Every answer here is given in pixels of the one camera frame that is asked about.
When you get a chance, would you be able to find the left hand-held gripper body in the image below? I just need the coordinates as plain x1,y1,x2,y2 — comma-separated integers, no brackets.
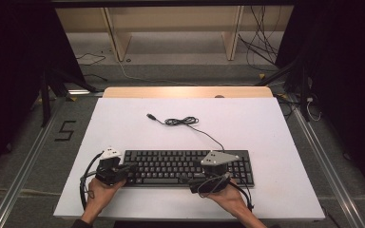
94,145,131,186

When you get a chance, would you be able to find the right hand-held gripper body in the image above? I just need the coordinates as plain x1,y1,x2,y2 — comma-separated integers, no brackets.
188,150,240,195

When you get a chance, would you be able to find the black keyboard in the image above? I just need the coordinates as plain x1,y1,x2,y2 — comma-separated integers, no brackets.
122,149,256,188

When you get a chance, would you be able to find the person's left hand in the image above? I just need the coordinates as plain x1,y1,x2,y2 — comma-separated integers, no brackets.
86,178,127,217

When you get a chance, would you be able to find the person's right hand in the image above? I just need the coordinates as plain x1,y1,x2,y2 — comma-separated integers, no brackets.
206,180,249,214

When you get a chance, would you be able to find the white board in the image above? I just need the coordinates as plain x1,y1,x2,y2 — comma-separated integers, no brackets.
52,97,326,221

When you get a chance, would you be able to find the light wooden table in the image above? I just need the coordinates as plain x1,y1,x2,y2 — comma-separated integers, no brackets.
103,85,274,99

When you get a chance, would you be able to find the black metal stand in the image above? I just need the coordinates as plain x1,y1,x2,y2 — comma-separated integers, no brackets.
38,66,100,128
254,59,312,124

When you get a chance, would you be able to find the dark curtain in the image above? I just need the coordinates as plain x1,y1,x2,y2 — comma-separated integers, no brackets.
275,0,365,207
0,0,87,186

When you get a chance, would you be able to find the left hand-held gripper cable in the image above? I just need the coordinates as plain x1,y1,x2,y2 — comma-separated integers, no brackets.
79,152,105,211

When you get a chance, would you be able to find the black keyboard cable with plug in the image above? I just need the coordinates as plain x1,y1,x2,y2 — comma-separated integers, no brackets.
145,113,226,152

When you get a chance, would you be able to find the short silver rail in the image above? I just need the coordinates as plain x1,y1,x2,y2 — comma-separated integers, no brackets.
67,88,105,96

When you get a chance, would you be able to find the long aluminium rail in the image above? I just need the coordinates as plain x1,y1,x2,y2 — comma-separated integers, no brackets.
0,115,60,228
289,98,365,228

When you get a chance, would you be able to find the short white cable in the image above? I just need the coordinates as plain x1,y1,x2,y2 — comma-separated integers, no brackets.
305,96,323,123

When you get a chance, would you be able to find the thin black floor cable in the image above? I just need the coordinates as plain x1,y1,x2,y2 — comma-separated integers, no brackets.
75,51,107,67

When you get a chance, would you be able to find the bundle of black cables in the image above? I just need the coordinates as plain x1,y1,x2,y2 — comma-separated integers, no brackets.
237,5,280,72

